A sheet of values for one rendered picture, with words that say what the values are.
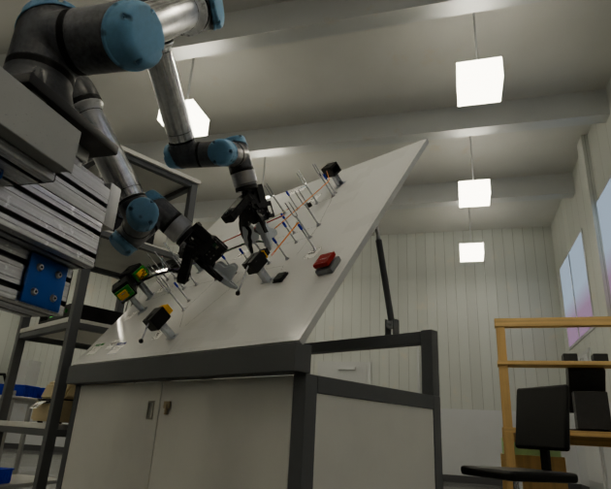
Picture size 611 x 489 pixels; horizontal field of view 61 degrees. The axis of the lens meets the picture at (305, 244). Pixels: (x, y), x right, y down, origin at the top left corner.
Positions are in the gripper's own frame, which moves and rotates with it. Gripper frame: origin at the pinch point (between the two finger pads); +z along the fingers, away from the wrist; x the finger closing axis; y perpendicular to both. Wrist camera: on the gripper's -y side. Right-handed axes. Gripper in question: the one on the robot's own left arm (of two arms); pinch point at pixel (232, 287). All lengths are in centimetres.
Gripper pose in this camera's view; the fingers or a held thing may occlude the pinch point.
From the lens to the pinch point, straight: 150.0
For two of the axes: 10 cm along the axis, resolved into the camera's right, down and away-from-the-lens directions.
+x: 0.0, -1.2, 9.9
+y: 6.8, -7.2, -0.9
